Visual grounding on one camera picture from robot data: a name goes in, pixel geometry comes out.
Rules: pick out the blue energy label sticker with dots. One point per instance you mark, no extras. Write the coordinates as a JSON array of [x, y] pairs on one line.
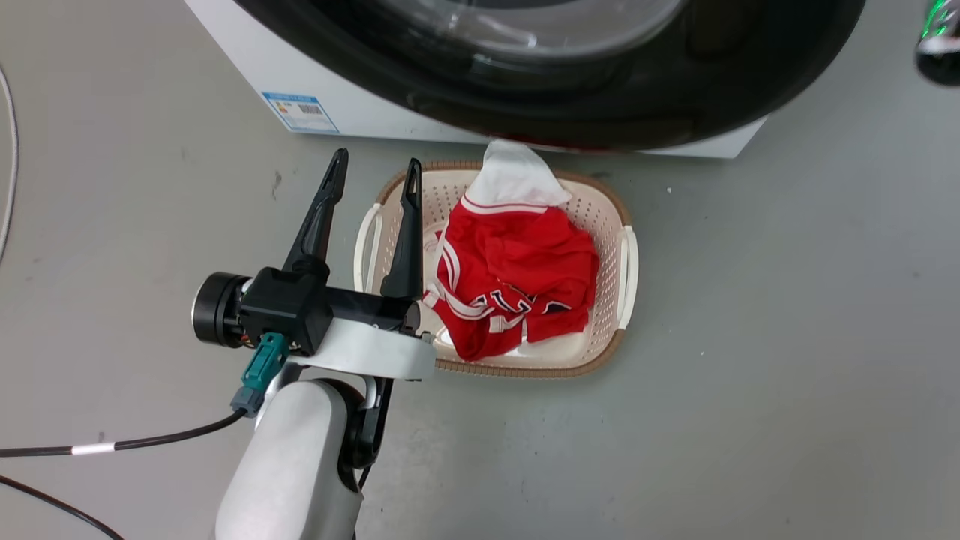
[[300, 112]]

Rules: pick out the cream laundry basket brown rim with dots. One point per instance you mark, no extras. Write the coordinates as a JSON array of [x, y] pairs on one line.
[[607, 217]]

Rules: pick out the white washing machine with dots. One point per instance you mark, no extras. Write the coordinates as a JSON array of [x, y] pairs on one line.
[[645, 97]]

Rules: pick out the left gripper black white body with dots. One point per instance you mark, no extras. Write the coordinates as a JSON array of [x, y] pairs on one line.
[[289, 304]]

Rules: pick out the red sports jersey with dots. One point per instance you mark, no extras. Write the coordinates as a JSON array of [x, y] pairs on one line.
[[525, 270]]

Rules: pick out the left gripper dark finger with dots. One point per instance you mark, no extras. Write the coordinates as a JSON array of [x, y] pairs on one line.
[[319, 217], [406, 247]]

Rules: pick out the white cloth garment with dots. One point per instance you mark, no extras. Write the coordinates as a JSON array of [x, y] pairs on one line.
[[517, 176]]

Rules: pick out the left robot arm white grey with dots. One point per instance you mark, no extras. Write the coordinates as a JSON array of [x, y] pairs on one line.
[[296, 457]]

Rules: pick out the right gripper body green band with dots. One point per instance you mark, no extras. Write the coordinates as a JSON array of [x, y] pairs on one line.
[[937, 45]]

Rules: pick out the white washing machine body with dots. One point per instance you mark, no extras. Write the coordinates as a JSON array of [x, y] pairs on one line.
[[247, 67]]

